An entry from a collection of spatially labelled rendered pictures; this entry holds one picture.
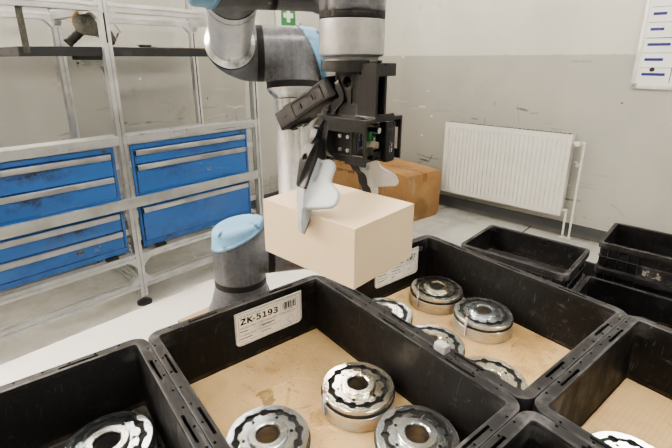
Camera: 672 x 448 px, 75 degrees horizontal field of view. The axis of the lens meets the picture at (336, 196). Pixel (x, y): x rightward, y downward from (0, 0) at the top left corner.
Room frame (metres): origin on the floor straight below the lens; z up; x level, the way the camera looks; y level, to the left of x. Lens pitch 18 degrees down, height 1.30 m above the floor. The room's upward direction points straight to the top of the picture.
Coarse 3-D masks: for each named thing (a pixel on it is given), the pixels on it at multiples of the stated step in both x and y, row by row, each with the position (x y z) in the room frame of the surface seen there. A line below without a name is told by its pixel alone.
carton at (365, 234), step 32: (288, 192) 0.59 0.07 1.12; (352, 192) 0.59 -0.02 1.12; (288, 224) 0.52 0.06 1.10; (320, 224) 0.48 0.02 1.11; (352, 224) 0.46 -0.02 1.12; (384, 224) 0.49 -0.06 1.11; (288, 256) 0.52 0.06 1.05; (320, 256) 0.48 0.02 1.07; (352, 256) 0.45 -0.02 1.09; (384, 256) 0.49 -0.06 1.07; (352, 288) 0.45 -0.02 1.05
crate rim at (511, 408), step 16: (288, 288) 0.65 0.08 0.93; (336, 288) 0.66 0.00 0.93; (240, 304) 0.60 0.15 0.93; (352, 304) 0.61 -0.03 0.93; (192, 320) 0.56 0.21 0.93; (208, 320) 0.57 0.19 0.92; (384, 320) 0.56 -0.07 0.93; (160, 336) 0.52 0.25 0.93; (400, 336) 0.53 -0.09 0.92; (416, 336) 0.52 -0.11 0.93; (160, 352) 0.49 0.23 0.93; (432, 352) 0.49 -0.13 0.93; (176, 368) 0.46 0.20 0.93; (448, 368) 0.46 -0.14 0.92; (464, 368) 0.46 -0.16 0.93; (176, 384) 0.43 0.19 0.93; (480, 384) 0.43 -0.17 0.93; (192, 400) 0.40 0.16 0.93; (512, 400) 0.40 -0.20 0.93; (208, 416) 0.38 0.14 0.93; (496, 416) 0.38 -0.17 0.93; (512, 416) 0.38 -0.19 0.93; (208, 432) 0.36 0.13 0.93; (480, 432) 0.36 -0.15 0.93; (496, 432) 0.36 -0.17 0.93
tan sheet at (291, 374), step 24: (312, 336) 0.66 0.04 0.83; (264, 360) 0.60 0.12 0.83; (288, 360) 0.60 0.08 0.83; (312, 360) 0.60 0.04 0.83; (336, 360) 0.60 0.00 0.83; (192, 384) 0.54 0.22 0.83; (216, 384) 0.54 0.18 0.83; (240, 384) 0.54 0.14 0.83; (264, 384) 0.54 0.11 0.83; (288, 384) 0.54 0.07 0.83; (312, 384) 0.54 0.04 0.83; (216, 408) 0.50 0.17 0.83; (240, 408) 0.50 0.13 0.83; (312, 408) 0.50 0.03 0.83; (312, 432) 0.45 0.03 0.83; (336, 432) 0.45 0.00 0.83
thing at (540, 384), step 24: (432, 240) 0.87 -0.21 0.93; (504, 264) 0.74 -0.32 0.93; (552, 288) 0.66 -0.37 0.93; (384, 312) 0.58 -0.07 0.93; (624, 312) 0.58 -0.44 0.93; (600, 336) 0.52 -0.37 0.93; (456, 360) 0.47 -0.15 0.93; (576, 360) 0.47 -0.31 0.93; (504, 384) 0.43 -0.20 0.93; (528, 408) 0.40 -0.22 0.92
